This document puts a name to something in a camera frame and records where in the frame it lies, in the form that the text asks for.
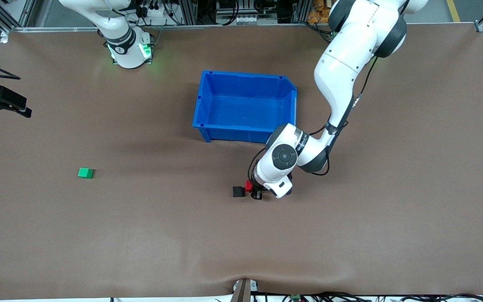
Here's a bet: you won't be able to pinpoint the aluminium frame post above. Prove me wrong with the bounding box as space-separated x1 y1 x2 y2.
291 0 309 23
179 0 198 26

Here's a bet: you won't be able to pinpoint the white power strip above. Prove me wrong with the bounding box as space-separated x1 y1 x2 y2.
135 3 167 19

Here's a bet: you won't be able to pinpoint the brown table cover mat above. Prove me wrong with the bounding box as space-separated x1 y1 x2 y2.
0 23 483 300

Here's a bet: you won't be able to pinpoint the blue plastic storage bin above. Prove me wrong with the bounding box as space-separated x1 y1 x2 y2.
192 70 299 147

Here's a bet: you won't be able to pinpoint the orange packaged snacks pile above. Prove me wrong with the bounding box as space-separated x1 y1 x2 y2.
307 0 335 24

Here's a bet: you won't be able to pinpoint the aluminium frame struts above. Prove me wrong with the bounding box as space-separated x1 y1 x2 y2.
0 0 53 31

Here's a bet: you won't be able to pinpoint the silver table edge rail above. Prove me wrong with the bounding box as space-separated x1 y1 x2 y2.
0 21 483 33

